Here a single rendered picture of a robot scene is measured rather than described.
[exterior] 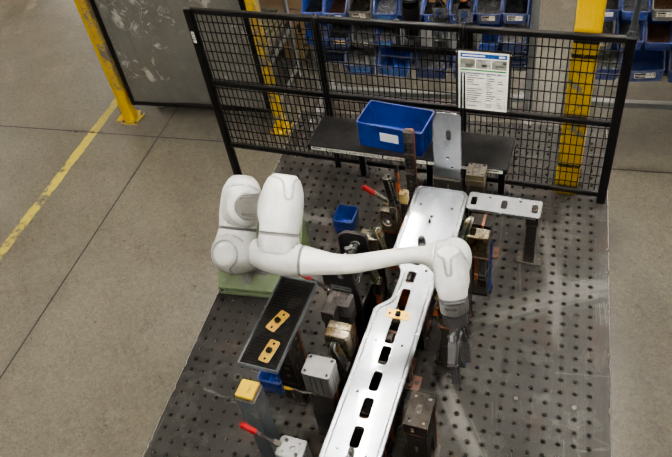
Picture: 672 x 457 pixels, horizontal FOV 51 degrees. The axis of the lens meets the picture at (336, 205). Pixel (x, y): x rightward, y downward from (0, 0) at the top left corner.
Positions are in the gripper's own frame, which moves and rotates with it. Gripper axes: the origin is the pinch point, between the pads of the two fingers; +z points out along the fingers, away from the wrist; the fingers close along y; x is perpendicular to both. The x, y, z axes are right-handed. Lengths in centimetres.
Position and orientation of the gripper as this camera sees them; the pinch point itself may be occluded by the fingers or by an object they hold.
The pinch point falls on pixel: (461, 369)
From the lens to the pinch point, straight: 232.8
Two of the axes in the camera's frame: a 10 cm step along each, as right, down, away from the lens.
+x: 9.1, -0.2, -4.1
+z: 1.5, 9.5, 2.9
